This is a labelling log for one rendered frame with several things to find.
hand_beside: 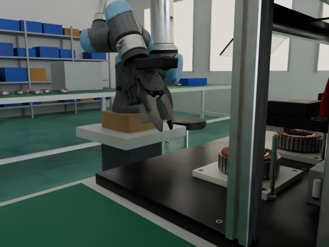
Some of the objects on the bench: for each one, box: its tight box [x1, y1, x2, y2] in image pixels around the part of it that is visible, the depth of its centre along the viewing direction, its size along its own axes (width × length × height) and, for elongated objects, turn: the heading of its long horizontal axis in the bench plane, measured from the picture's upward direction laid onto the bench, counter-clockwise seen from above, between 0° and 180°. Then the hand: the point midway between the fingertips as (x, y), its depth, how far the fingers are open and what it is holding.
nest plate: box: [265, 141, 327, 165], centre depth 71 cm, size 15×15×1 cm
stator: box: [274, 129, 323, 152], centre depth 71 cm, size 11×11×4 cm
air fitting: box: [312, 178, 323, 200], centre depth 42 cm, size 1×1×3 cm
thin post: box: [269, 136, 278, 200], centre depth 44 cm, size 2×2×10 cm
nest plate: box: [192, 161, 304, 200], centre depth 54 cm, size 15×15×1 cm
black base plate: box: [95, 131, 327, 247], centre depth 62 cm, size 47×64×2 cm
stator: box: [218, 146, 281, 179], centre depth 54 cm, size 11×11×4 cm
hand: (166, 124), depth 69 cm, fingers open, 3 cm apart
